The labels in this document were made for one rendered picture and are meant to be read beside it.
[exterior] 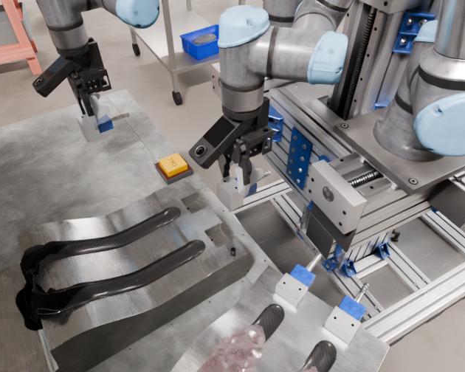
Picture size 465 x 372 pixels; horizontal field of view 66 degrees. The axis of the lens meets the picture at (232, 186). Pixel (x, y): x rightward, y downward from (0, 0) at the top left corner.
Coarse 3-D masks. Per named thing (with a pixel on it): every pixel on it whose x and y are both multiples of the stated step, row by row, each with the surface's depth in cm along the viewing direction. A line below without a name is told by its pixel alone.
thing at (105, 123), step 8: (128, 112) 99; (80, 120) 92; (88, 120) 92; (104, 120) 95; (112, 120) 97; (80, 128) 95; (88, 128) 92; (104, 128) 95; (112, 128) 97; (88, 136) 93; (96, 136) 95
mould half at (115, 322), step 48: (192, 192) 84; (48, 240) 69; (144, 240) 75; (192, 240) 74; (0, 288) 70; (48, 288) 62; (144, 288) 67; (192, 288) 68; (0, 336) 64; (48, 336) 56; (96, 336) 60; (144, 336) 69
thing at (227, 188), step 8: (264, 176) 82; (224, 184) 76; (232, 184) 76; (256, 184) 78; (224, 192) 76; (232, 192) 75; (224, 200) 78; (232, 200) 76; (240, 200) 77; (232, 208) 78
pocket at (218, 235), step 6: (210, 228) 77; (216, 228) 78; (222, 228) 78; (210, 234) 78; (216, 234) 79; (222, 234) 79; (228, 234) 77; (216, 240) 78; (222, 240) 78; (228, 240) 77; (216, 246) 77
